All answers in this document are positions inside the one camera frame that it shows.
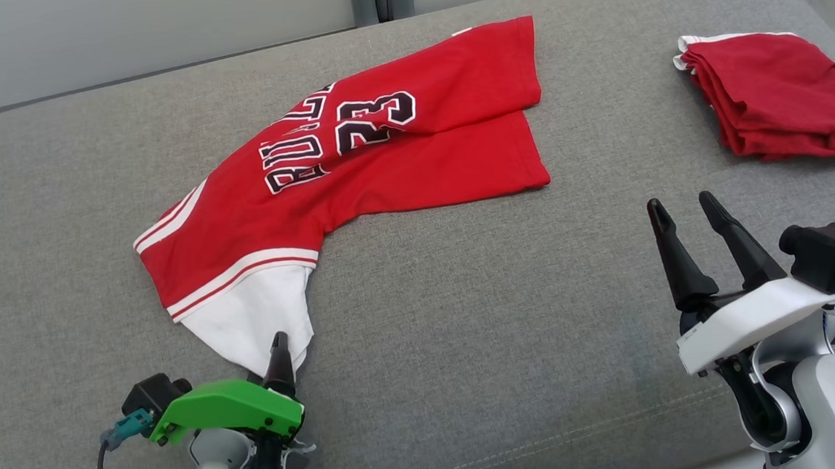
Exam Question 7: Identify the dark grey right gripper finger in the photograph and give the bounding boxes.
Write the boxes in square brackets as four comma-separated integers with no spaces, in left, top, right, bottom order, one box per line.
[646,194,722,314]
[698,185,789,294]

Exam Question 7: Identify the grey fabric sofa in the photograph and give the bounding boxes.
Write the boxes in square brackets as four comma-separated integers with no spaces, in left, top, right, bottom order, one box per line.
[0,0,835,469]

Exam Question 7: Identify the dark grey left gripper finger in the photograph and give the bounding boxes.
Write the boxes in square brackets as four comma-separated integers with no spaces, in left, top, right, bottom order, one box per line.
[258,330,299,400]

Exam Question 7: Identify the black left cable teal plug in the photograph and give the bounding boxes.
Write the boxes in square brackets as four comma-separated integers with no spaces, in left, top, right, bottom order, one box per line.
[91,408,158,469]

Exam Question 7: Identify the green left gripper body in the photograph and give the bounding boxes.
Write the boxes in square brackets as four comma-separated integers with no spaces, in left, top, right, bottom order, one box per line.
[145,374,308,450]

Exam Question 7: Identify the red jersey with white sleeves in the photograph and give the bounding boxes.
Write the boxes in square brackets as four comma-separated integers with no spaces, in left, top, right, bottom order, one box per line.
[117,15,565,387]

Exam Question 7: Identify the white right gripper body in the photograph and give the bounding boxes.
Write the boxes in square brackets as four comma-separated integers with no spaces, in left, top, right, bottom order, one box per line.
[673,274,835,377]

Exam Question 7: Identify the red shorts with white stripe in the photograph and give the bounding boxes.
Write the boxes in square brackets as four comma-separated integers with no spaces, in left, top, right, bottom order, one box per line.
[672,24,835,176]

